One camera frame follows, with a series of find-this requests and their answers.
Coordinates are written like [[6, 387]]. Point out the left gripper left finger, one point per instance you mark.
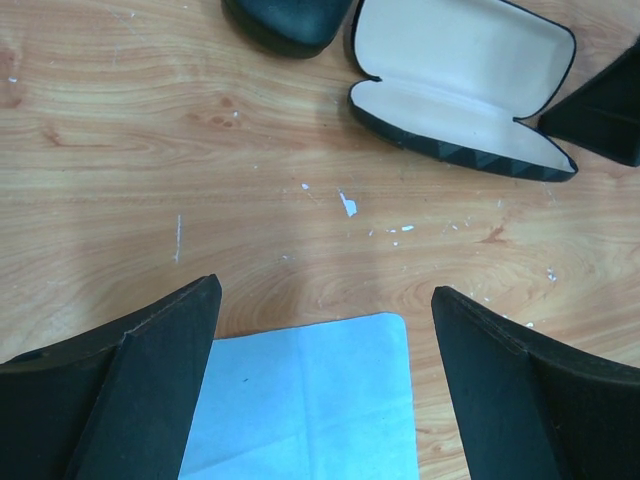
[[116, 402]]

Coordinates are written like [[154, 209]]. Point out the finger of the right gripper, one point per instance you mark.
[[602, 116]]

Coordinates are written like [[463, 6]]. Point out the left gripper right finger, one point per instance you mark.
[[530, 407]]

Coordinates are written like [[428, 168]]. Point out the light blue cloth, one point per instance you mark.
[[332, 400]]

